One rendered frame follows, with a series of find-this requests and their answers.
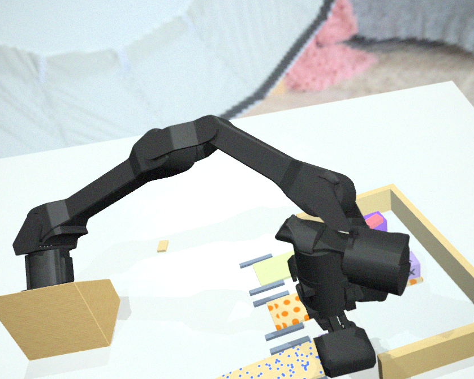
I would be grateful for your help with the pink rectangular block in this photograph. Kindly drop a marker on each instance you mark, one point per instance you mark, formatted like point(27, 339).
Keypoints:
point(374, 221)

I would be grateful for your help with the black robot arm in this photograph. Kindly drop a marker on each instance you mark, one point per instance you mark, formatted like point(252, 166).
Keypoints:
point(377, 263)

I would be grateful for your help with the pale yellow flat strip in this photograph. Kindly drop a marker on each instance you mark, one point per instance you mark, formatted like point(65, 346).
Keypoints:
point(273, 269)

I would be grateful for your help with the yellow strip with orange dots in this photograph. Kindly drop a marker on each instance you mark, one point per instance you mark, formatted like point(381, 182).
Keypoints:
point(287, 310)

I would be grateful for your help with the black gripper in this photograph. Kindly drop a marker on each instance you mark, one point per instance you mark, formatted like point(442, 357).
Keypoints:
point(345, 349)

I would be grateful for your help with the pale yellow strip with blue dots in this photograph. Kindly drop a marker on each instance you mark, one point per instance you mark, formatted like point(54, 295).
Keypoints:
point(300, 362)

